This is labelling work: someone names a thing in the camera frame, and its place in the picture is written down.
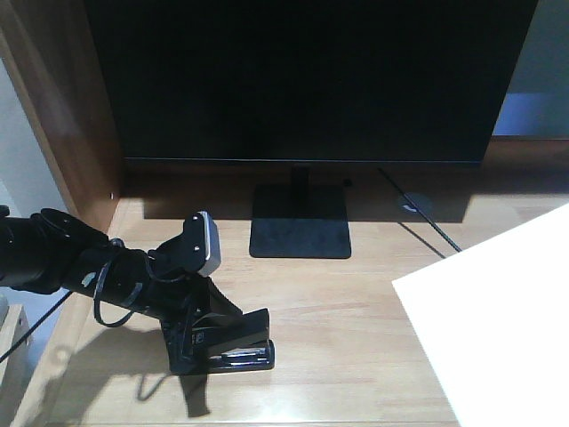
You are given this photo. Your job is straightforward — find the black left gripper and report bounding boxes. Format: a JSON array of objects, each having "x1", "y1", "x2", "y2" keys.
[{"x1": 132, "y1": 254, "x2": 244, "y2": 373}]

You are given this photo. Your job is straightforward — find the black stapler with orange button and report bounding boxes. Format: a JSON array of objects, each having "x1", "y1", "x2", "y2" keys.
[{"x1": 173, "y1": 309, "x2": 276, "y2": 375}]

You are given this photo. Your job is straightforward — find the white paper sheets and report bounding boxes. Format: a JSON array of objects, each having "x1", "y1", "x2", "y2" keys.
[{"x1": 393, "y1": 206, "x2": 568, "y2": 426}]

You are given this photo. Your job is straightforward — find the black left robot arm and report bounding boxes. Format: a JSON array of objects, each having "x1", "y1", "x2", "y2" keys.
[{"x1": 1, "y1": 208, "x2": 244, "y2": 375}]

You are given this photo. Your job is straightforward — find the black computer monitor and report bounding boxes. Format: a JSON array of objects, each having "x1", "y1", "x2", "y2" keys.
[{"x1": 84, "y1": 1, "x2": 537, "y2": 259}]

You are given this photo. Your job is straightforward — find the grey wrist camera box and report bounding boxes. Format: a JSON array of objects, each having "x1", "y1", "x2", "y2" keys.
[{"x1": 148, "y1": 211, "x2": 223, "y2": 279}]

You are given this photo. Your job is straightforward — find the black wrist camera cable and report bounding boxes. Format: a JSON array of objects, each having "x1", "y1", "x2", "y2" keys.
[{"x1": 0, "y1": 238, "x2": 150, "y2": 364}]

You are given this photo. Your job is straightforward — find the black monitor cable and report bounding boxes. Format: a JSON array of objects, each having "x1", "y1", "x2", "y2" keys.
[{"x1": 377, "y1": 167, "x2": 463, "y2": 254}]

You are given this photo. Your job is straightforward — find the round desk cable grommet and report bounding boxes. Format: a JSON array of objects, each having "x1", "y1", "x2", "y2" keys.
[{"x1": 397, "y1": 192, "x2": 433, "y2": 214}]

